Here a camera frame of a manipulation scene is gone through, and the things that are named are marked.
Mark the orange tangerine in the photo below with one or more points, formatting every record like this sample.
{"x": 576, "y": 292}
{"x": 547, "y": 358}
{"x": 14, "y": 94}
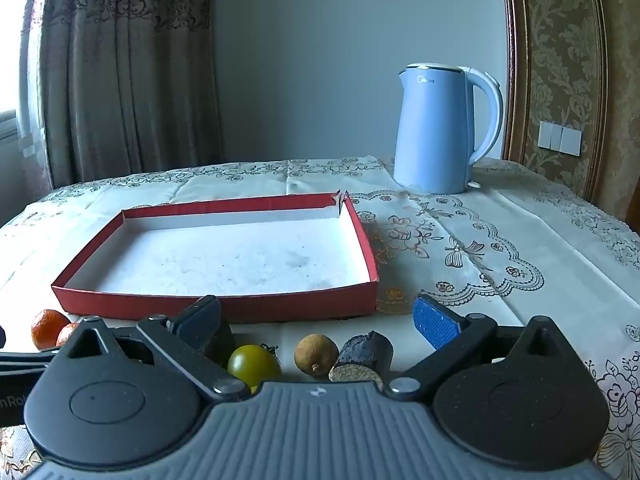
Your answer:
{"x": 66, "y": 334}
{"x": 45, "y": 330}

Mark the light blue electric kettle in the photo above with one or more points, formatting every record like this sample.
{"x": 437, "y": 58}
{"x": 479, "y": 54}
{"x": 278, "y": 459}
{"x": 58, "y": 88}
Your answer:
{"x": 430, "y": 135}

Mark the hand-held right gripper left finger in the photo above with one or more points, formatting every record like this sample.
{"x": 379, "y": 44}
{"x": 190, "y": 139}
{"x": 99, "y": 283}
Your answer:
{"x": 197, "y": 322}

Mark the white wall switch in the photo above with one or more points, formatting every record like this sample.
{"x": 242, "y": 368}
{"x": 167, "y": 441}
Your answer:
{"x": 560, "y": 137}

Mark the green tomato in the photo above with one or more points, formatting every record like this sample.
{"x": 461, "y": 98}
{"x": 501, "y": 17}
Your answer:
{"x": 252, "y": 362}

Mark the brown patterned curtain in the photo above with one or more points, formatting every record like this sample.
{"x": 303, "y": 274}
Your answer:
{"x": 125, "y": 85}

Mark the dark purple sugarcane piece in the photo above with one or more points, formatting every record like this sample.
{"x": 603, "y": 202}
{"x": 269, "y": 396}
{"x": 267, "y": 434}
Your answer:
{"x": 365, "y": 352}

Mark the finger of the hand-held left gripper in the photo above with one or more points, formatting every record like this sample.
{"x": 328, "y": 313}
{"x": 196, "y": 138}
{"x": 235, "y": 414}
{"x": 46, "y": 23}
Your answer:
{"x": 25, "y": 362}

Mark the white embroidered tablecloth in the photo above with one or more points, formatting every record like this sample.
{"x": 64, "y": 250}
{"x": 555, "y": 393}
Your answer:
{"x": 500, "y": 240}

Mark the window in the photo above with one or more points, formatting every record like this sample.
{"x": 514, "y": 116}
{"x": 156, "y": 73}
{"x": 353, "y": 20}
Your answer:
{"x": 12, "y": 35}

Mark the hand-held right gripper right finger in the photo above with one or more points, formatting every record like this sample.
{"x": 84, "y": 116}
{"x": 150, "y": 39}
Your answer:
{"x": 435, "y": 322}

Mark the small brown pear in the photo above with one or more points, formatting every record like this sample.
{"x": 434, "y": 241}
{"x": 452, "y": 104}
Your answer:
{"x": 312, "y": 355}

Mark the wooden framed wallpaper panel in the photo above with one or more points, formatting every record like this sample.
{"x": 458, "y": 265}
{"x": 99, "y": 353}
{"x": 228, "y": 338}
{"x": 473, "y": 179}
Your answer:
{"x": 565, "y": 60}

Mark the red cardboard tray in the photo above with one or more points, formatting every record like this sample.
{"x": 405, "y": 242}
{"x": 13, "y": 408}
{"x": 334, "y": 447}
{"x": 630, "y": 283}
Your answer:
{"x": 225, "y": 260}

